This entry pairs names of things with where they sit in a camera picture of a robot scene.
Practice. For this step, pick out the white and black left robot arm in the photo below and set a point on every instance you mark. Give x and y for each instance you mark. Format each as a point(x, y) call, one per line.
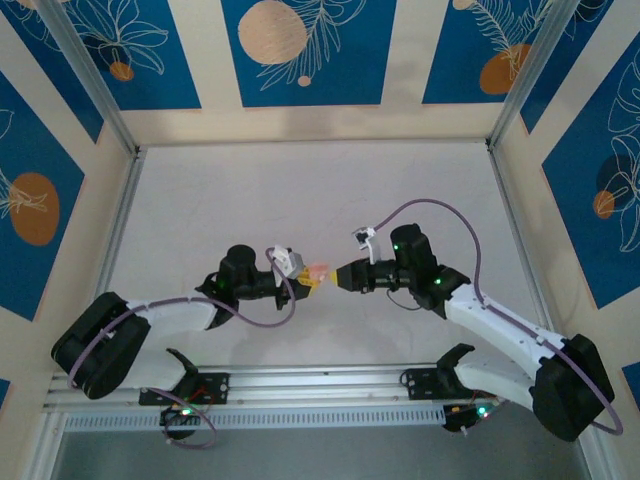
point(170, 312)

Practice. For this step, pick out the long aluminium base rail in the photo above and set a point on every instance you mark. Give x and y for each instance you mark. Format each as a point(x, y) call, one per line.
point(325, 382)

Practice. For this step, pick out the aluminium frame post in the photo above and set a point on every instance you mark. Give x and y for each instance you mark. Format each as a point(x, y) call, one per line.
point(85, 65)
point(530, 65)
point(47, 450)
point(597, 460)

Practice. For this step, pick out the pink round earbud case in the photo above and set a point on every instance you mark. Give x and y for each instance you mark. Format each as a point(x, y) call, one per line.
point(319, 272)

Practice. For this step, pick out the aluminium side rail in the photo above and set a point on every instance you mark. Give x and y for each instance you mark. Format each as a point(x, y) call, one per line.
point(120, 225)
point(520, 225)

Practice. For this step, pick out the black controller box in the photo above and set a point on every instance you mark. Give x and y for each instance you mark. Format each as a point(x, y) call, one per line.
point(172, 417)
point(457, 417)

